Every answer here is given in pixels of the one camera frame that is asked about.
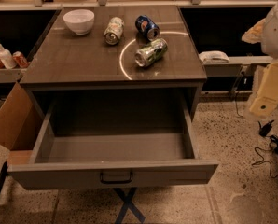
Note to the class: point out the white soap dispenser bottle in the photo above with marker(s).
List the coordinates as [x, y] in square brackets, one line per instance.
[6, 58]

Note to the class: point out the blue pepsi can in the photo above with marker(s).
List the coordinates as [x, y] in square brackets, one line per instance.
[147, 28]

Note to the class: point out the white ceramic bowl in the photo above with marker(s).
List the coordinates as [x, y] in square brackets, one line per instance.
[79, 21]

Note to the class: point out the red soda can right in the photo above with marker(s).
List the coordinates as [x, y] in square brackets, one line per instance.
[20, 59]

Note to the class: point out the white folded cloth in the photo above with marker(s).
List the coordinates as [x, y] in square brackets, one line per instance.
[214, 56]

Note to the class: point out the open grey top drawer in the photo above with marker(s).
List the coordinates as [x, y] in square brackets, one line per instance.
[114, 140]

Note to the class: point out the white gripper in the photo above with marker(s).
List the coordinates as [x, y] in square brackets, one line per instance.
[276, 34]

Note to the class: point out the pale green soda can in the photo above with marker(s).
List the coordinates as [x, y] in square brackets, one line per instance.
[114, 31]

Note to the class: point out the grey drawer cabinet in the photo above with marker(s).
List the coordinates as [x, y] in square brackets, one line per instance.
[103, 82]

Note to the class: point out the brown cardboard box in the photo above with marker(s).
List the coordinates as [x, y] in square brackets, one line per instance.
[20, 124]

